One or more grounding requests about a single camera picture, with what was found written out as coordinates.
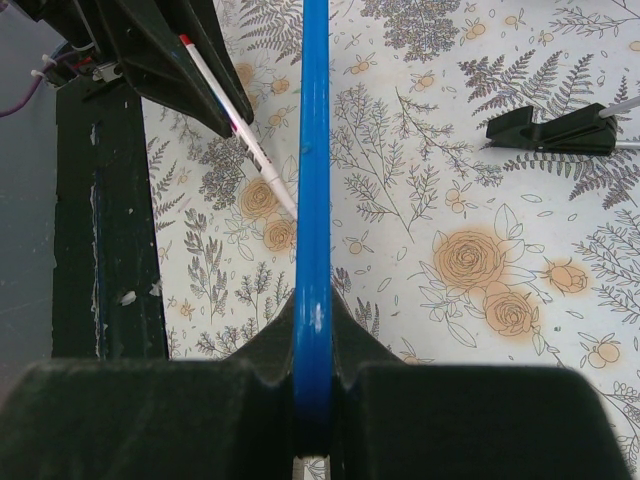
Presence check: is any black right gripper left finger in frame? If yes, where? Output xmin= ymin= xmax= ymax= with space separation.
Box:
xmin=1 ymin=302 xmax=294 ymax=479

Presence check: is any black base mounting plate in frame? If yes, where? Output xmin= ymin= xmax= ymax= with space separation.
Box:
xmin=52 ymin=78 xmax=169 ymax=360

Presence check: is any red white marker pen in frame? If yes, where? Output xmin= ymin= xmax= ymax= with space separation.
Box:
xmin=179 ymin=34 xmax=298 ymax=221

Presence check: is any black wire whiteboard stand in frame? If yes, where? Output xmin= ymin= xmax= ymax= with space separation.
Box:
xmin=486 ymin=96 xmax=639 ymax=156

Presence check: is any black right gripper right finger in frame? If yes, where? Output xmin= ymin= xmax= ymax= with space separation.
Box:
xmin=329 ymin=295 xmax=631 ymax=479

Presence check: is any blue framed whiteboard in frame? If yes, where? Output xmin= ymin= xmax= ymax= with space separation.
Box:
xmin=292 ymin=0 xmax=332 ymax=457

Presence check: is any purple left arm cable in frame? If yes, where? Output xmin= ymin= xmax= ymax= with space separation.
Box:
xmin=0 ymin=52 xmax=71 ymax=119

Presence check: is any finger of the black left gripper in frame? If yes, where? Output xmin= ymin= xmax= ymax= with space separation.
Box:
xmin=176 ymin=0 xmax=254 ymax=123
xmin=97 ymin=0 xmax=231 ymax=138

